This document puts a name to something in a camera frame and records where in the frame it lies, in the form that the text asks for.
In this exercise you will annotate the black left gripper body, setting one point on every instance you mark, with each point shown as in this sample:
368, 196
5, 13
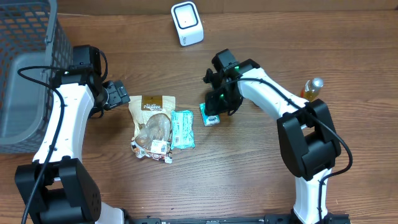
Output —
114, 96

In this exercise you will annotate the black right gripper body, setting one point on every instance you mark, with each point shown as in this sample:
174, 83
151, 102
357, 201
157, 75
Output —
216, 104

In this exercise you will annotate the small teal white box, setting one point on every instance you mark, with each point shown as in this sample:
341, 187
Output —
208, 120

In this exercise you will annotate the teal tissue pack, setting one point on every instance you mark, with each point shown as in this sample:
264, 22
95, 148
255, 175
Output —
182, 130

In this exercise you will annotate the brown snack packet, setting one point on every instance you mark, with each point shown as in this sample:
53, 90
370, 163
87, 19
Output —
151, 116

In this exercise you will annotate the yellow liquid bottle silver cap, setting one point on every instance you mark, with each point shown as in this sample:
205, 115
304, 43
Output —
311, 89

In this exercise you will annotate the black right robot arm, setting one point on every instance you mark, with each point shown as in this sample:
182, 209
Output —
307, 138

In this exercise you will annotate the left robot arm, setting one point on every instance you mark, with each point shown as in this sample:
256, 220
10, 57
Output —
56, 187

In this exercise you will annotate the white barcode scanner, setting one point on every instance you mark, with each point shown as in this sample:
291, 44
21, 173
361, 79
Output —
187, 23

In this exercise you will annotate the grey plastic shopping basket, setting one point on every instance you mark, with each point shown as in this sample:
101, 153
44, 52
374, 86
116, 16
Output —
31, 38

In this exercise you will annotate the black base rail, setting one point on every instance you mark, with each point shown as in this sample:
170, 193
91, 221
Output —
266, 219

